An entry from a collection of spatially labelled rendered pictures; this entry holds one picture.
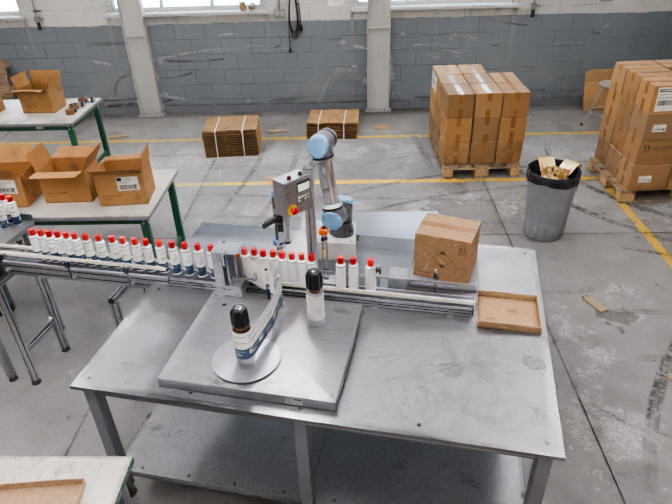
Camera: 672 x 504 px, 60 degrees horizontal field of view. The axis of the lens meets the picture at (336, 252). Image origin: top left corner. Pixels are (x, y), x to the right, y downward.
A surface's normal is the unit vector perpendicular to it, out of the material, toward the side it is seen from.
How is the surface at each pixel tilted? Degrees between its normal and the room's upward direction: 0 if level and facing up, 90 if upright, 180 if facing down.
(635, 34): 90
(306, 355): 0
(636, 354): 0
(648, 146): 87
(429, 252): 90
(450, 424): 0
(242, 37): 90
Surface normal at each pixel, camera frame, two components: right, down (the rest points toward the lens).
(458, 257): -0.39, 0.50
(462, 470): -0.04, -0.85
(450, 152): -0.07, 0.54
